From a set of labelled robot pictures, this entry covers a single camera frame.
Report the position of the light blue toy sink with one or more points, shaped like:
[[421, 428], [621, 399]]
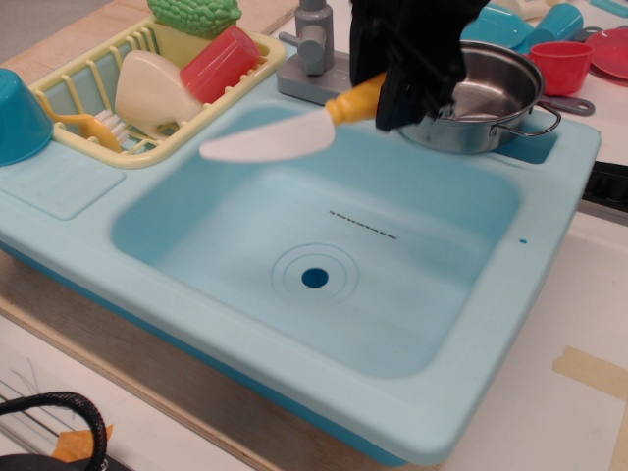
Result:
[[375, 287]]

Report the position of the beige masking tape strip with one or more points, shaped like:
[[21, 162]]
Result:
[[605, 377]]

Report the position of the grey toy faucet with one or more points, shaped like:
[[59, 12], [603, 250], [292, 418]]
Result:
[[316, 72]]

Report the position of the orange tape piece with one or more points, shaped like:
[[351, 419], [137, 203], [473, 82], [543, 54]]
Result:
[[74, 446]]

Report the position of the teal plastic bowl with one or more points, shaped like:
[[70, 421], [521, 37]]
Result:
[[25, 127]]

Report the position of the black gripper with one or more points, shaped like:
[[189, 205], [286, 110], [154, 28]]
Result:
[[417, 44]]

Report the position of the orange dish brush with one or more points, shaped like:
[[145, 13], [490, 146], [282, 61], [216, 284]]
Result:
[[105, 129]]

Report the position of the stainless steel pot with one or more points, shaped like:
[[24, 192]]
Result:
[[501, 88]]

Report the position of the cream toy item top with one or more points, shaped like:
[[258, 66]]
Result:
[[527, 9]]

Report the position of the cream plastic pitcher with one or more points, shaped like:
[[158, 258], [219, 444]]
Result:
[[151, 96]]

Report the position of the red plastic cup on table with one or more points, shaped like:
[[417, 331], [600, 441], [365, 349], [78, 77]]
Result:
[[563, 64]]

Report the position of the yellow handled toy knife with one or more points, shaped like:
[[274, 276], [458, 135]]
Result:
[[301, 135]]

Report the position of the teal plastic cup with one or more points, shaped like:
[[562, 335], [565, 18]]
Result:
[[561, 23]]

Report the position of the yellow dish drying rack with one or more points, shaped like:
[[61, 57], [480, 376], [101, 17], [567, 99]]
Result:
[[88, 84]]

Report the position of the red plastic cup in rack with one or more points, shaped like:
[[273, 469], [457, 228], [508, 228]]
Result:
[[220, 65]]

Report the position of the green bumpy toy vegetable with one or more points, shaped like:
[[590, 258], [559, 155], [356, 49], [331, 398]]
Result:
[[206, 19]]

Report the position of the red plastic plate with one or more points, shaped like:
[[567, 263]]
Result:
[[609, 51]]

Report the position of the grey utensil handle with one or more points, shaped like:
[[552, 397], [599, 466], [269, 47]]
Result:
[[572, 105]]

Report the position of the black rail at right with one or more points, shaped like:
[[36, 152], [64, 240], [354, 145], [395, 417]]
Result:
[[607, 186]]

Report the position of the teal plastic plate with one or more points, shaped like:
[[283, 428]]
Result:
[[497, 25]]

